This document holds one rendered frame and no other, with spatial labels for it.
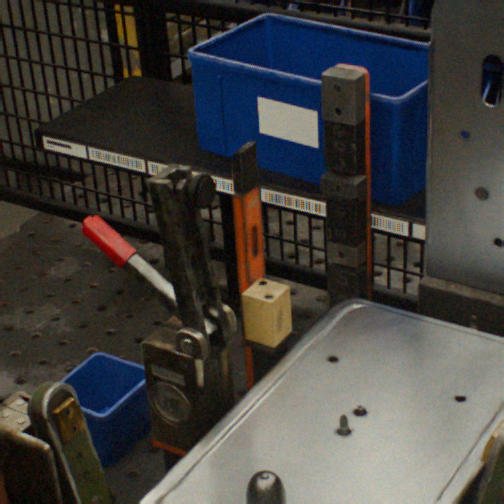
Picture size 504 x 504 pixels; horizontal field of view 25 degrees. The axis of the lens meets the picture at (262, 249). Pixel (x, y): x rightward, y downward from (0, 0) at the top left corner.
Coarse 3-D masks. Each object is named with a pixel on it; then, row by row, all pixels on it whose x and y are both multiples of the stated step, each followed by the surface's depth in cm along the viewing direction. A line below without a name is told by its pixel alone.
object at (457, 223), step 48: (480, 0) 103; (432, 48) 107; (480, 48) 105; (432, 96) 110; (480, 96) 107; (432, 144) 112; (480, 144) 109; (432, 192) 115; (432, 240) 118; (480, 240) 114; (480, 288) 117
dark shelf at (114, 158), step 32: (96, 96) 161; (128, 96) 160; (160, 96) 159; (192, 96) 159; (64, 128) 152; (96, 128) 151; (128, 128) 150; (160, 128) 150; (192, 128) 149; (96, 160) 148; (128, 160) 145; (160, 160) 142; (192, 160) 141; (224, 160) 140; (224, 192) 138; (288, 192) 133; (320, 192) 131; (480, 192) 129; (384, 224) 127; (416, 224) 125
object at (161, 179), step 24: (168, 168) 97; (168, 192) 94; (192, 192) 94; (168, 216) 96; (192, 216) 98; (168, 240) 97; (192, 240) 99; (168, 264) 98; (192, 264) 100; (192, 288) 98; (216, 288) 101; (192, 312) 100; (216, 312) 102; (216, 336) 104
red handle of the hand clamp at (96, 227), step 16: (96, 224) 103; (96, 240) 103; (112, 240) 103; (112, 256) 103; (128, 256) 103; (128, 272) 103; (144, 272) 103; (160, 288) 102; (176, 304) 102; (208, 320) 102; (208, 336) 102
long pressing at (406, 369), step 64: (320, 320) 113; (384, 320) 113; (256, 384) 105; (320, 384) 105; (384, 384) 104; (448, 384) 104; (192, 448) 97; (256, 448) 97; (320, 448) 97; (384, 448) 97; (448, 448) 96
